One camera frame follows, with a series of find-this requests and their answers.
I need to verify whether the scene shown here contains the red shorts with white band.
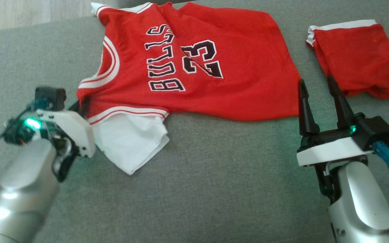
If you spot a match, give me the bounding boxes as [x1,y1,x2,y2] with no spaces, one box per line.
[305,20,389,100]

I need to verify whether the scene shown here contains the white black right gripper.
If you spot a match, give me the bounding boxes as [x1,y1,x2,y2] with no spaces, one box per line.
[296,75,373,205]

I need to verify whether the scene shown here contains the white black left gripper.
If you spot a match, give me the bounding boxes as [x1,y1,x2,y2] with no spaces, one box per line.
[2,96,96,183]

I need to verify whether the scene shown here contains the red Bulls 23 jersey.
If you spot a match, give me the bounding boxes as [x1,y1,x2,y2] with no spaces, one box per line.
[76,2,301,175]

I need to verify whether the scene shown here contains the grey sofa ottoman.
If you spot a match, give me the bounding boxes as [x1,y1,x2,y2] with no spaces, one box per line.
[0,0,389,243]

